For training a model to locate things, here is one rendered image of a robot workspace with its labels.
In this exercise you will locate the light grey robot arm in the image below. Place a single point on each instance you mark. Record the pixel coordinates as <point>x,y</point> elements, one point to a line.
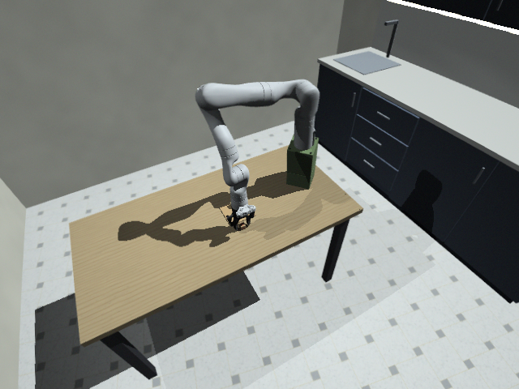
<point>217,96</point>

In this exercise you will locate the beige flat mat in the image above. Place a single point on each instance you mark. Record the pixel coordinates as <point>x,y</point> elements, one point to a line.
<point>227,210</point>

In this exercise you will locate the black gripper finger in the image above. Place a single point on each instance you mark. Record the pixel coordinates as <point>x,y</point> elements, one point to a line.
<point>234,223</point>
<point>248,217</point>

